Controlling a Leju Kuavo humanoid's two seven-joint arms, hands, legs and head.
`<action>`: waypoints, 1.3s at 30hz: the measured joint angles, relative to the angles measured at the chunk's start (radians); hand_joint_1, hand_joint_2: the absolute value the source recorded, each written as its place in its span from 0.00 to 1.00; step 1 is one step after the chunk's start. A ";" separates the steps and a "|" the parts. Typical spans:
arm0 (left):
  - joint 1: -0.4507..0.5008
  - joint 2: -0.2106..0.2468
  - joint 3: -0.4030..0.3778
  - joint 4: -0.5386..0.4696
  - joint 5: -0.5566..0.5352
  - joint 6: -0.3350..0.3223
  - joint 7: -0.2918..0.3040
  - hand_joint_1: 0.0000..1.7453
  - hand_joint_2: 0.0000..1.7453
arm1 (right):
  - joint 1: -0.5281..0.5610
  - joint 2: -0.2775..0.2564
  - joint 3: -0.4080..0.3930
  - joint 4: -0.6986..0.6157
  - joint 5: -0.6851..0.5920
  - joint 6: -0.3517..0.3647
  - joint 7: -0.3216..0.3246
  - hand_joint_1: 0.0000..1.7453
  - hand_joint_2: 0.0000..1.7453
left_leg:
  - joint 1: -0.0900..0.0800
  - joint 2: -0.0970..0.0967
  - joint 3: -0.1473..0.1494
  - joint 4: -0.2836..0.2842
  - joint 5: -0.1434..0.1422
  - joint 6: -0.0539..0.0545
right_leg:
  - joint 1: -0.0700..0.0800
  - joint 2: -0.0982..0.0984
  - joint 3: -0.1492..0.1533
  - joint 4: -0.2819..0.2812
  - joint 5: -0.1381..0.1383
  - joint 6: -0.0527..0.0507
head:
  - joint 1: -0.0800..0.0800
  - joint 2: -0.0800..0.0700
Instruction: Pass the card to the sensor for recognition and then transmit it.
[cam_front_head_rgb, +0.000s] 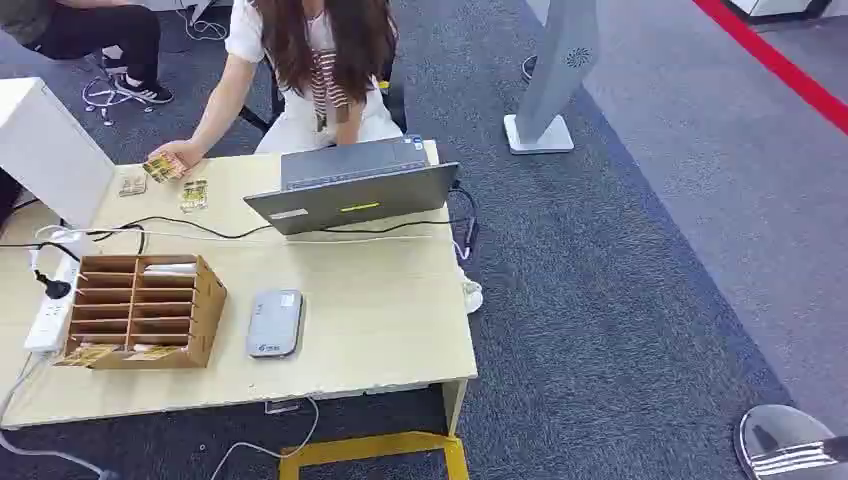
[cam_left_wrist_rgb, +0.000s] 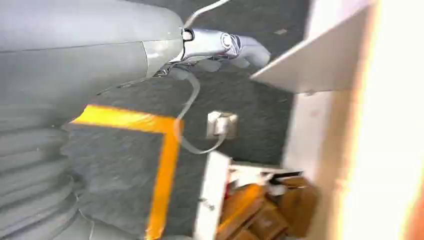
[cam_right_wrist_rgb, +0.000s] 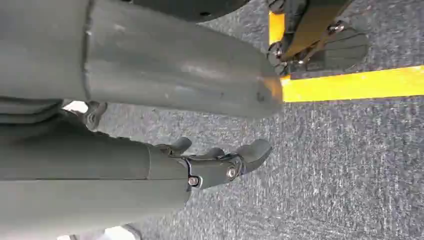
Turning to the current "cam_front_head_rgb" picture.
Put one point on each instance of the yellow printed card stack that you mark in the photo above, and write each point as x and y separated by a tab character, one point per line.
161	169

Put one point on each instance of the grey open laptop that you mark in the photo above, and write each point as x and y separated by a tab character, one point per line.
358	192

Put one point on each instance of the pale wooden desk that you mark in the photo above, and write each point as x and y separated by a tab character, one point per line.
371	311

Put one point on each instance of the black office chair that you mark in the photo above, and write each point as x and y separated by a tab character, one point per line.
396	99

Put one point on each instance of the grey card reader device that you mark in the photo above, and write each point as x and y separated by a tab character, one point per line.
274	323

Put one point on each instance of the seated person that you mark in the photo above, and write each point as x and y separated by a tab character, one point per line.
318	73

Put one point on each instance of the grey kiosk stand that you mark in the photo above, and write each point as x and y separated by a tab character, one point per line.
556	73

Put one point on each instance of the person's hand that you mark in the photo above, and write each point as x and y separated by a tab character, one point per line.
179	152

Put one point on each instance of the wooden card sorting box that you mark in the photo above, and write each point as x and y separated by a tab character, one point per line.
159	311

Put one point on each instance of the small pale printed card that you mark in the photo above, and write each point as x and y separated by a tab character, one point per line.
132	186

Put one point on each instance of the chrome chair base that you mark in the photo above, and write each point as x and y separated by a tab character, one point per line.
106	96

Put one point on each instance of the black power plug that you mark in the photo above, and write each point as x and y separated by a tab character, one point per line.
56	287

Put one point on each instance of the white power strip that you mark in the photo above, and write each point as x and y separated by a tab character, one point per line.
53	311

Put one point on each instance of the person in background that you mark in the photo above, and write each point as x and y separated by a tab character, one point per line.
99	40

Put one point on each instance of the white box cabinet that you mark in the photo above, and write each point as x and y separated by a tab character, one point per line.
50	149

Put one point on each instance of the red floor tape line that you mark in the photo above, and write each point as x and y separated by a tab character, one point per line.
775	63

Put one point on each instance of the yellow floor tape frame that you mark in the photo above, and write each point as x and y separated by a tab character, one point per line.
378	450

